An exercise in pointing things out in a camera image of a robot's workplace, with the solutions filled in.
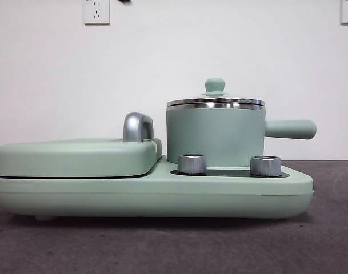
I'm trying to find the glass lid with green knob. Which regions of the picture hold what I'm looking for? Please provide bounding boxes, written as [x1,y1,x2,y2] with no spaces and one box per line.
[165,78,266,106]

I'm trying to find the silver control knob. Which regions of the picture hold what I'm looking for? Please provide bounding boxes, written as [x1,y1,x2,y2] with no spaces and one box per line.
[250,155,282,176]
[178,153,208,175]

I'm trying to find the pale green cooker base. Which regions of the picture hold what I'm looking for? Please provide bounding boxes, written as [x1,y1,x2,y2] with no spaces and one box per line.
[0,161,314,222]

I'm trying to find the pale green pot with handle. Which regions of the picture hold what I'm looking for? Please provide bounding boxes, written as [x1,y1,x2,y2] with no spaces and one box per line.
[166,102,318,169]

